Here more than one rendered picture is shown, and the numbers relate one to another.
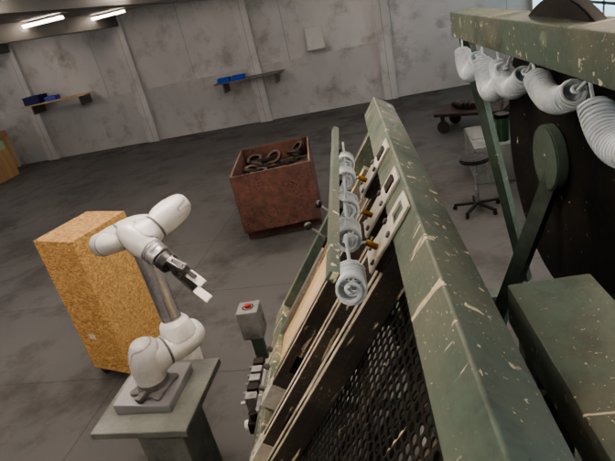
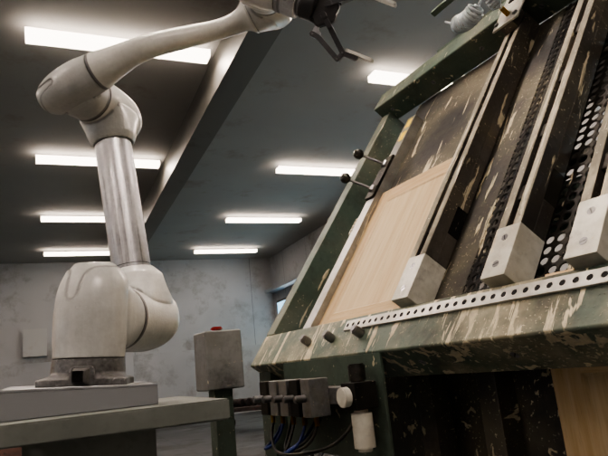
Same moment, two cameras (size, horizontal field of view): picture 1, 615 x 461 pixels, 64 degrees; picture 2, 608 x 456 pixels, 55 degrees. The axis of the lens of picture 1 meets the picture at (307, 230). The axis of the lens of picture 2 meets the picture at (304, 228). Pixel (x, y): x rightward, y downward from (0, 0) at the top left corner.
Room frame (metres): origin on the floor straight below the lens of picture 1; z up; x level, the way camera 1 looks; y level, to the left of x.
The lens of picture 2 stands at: (0.68, 1.33, 0.80)
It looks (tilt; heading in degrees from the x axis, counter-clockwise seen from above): 13 degrees up; 322
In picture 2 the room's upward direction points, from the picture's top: 6 degrees counter-clockwise
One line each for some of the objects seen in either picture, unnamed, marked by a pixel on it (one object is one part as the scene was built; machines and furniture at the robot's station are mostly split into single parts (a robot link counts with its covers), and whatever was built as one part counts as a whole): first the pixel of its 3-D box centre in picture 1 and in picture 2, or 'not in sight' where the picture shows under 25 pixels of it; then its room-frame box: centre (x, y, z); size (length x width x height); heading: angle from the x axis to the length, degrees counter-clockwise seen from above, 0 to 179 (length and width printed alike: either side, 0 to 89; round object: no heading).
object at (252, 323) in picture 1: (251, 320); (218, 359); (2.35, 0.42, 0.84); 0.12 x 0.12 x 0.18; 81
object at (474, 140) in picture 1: (501, 132); not in sight; (5.83, -2.61, 0.46); 0.96 x 0.79 x 0.92; 166
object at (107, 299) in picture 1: (111, 296); not in sight; (3.47, 1.62, 0.63); 0.50 x 0.42 x 1.25; 149
